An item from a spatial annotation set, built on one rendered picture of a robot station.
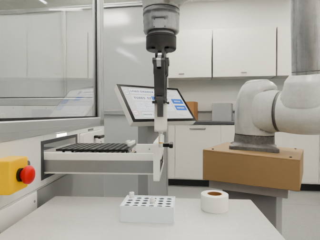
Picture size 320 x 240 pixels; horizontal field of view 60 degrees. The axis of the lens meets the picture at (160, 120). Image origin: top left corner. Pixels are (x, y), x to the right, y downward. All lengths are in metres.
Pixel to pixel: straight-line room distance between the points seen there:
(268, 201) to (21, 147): 0.84
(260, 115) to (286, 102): 0.11
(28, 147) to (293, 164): 0.79
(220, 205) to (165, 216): 0.15
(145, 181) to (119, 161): 1.09
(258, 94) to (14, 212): 0.87
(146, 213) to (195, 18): 4.29
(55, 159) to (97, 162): 0.12
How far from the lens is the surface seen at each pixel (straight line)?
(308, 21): 1.05
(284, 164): 1.00
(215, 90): 4.54
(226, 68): 4.22
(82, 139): 1.15
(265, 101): 1.09
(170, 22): 0.68
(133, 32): 2.73
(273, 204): 1.12
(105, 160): 0.82
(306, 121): 1.03
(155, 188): 1.91
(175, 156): 3.87
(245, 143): 1.12
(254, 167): 1.02
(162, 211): 0.66
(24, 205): 0.81
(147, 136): 1.82
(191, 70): 4.21
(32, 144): 0.82
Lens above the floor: 1.01
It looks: 1 degrees down
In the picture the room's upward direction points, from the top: straight up
